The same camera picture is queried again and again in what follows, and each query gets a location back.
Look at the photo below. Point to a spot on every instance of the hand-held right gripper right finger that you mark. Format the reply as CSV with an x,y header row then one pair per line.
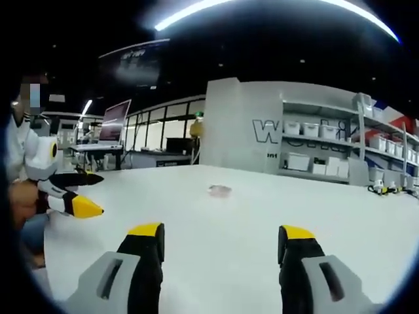
x,y
327,278

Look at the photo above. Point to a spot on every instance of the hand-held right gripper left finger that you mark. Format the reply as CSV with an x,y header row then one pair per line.
x,y
108,278

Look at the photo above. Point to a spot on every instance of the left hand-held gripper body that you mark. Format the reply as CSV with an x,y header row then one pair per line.
x,y
41,157

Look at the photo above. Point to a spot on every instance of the clear resealable bag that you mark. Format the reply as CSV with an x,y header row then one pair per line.
x,y
220,190

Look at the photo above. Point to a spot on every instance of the person's left hand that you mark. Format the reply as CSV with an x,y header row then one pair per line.
x,y
23,199

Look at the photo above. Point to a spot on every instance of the person's white top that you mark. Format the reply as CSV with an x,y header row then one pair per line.
x,y
16,147

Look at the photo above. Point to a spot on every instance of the grey workbench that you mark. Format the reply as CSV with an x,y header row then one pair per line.
x,y
95,148

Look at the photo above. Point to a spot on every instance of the person's blue trouser leg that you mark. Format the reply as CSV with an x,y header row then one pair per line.
x,y
32,233

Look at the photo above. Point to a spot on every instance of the short ceiling light tube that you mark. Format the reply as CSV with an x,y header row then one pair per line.
x,y
86,107

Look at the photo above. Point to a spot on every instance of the large tilted display screen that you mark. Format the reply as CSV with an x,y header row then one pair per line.
x,y
115,120

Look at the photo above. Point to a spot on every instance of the black counter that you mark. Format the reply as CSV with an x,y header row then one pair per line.
x,y
175,153

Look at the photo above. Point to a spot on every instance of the small yellow black gripper tools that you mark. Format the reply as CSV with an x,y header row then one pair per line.
x,y
388,189

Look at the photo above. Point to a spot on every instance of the dark hanging ceiling screen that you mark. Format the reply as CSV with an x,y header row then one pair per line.
x,y
134,63

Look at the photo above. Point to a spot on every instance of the rows of white storage bins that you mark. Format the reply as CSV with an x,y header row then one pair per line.
x,y
327,131

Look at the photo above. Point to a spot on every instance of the grey metal shelf rack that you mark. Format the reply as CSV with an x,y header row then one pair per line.
x,y
347,114

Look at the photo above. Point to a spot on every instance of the long ceiling light strip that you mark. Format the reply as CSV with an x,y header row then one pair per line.
x,y
262,6

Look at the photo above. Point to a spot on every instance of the white lettered partition wall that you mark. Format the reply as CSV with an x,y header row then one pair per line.
x,y
239,127

